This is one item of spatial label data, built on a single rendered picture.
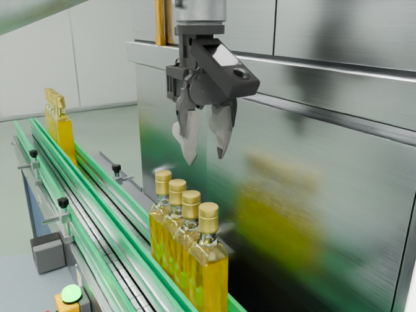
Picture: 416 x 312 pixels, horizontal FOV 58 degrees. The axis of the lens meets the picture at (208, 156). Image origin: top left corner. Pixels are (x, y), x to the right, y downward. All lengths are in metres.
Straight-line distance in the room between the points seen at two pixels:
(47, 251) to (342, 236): 0.87
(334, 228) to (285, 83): 0.24
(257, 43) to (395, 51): 0.27
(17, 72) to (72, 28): 1.07
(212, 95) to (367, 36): 0.23
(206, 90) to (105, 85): 6.17
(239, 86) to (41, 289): 0.89
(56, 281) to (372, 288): 0.89
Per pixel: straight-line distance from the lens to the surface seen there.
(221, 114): 0.60
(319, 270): 0.67
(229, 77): 0.50
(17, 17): 0.39
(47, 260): 1.24
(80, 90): 6.61
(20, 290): 1.23
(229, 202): 0.82
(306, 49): 0.63
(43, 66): 6.45
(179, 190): 0.73
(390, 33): 0.55
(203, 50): 0.54
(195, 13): 0.55
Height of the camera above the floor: 1.46
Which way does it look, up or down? 20 degrees down
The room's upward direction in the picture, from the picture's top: straight up
